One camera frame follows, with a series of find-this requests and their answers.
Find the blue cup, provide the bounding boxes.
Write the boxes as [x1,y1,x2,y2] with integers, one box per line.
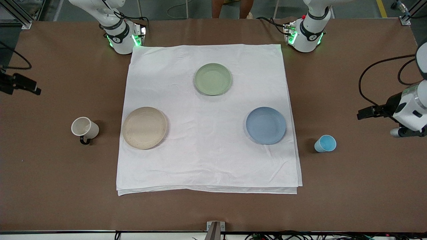
[314,135,337,153]

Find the white mug black handle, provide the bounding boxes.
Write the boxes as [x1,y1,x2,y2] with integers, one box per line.
[71,117,100,145]

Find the blue round plate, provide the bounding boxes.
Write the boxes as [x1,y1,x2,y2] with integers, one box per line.
[246,107,287,145]

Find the beige gray round plate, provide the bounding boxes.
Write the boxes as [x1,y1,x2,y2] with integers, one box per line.
[122,107,167,150]

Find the green round plate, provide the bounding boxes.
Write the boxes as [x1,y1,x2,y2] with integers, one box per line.
[194,63,233,96]

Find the white table cloth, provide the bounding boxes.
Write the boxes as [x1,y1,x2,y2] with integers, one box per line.
[116,44,303,196]

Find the person bare legs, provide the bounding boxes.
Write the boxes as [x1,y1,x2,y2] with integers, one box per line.
[211,0,256,19]

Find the long black left gripper cable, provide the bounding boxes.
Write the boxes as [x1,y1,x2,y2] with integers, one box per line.
[358,55,417,108]

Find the short black left gripper cable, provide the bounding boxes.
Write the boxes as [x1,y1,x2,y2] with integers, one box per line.
[397,58,422,86]

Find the aluminium frame post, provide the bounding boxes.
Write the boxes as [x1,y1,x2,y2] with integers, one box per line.
[399,0,427,26]
[0,0,32,29]

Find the black right arm base cable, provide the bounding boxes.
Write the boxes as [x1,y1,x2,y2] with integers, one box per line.
[113,10,149,31]

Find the black arm base cable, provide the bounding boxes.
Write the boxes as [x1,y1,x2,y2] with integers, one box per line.
[256,17,288,35]
[113,10,149,31]

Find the black left arm base cable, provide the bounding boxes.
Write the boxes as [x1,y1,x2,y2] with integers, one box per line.
[256,17,288,35]

